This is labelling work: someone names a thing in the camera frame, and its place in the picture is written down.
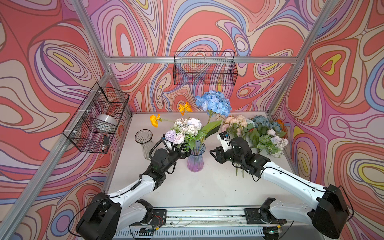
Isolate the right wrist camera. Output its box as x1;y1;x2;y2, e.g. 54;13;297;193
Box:
217;131;232;152

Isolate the pink rose flower stem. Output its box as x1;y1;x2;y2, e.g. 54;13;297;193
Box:
221;115;250;140

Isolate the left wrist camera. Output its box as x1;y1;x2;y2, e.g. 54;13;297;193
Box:
165;140;176;152

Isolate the white tape roll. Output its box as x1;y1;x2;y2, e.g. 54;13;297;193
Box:
96;114;118;126

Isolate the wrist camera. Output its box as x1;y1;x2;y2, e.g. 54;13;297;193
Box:
165;140;176;152
217;131;232;152

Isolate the white purple mixed bouquet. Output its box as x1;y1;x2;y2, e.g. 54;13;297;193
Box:
165;118;205;152

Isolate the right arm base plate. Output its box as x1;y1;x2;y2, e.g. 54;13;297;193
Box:
241;208;287;225

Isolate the teal white bouquet right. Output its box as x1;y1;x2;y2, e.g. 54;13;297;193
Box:
247;115;289;158

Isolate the black wire basket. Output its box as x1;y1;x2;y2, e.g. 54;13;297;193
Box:
63;83;130;154
173;50;239;86

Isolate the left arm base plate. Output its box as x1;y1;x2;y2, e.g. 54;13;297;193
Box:
132;209;167;227

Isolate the small black device in basket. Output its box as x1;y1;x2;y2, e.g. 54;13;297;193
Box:
103;135;110;146

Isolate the orange poppy flower stem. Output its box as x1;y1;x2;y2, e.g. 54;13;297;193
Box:
149;102;193;128

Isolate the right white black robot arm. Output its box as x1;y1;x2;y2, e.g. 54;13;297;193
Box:
210;137;350;239

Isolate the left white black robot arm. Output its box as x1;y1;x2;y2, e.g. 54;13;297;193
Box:
75;147;191;240

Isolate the blue hydrangea flower stem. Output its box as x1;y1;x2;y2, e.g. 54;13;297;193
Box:
196;91;232;143

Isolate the clear ribbed glass vase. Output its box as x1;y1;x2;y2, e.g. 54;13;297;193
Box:
135;129;154;161

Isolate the black wire basket back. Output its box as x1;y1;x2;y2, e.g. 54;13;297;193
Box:
173;50;239;86

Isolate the blue purple glass vase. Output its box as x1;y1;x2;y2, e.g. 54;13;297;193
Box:
187;141;206;173

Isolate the black wire basket left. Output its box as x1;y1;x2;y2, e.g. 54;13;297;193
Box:
63;83;130;154

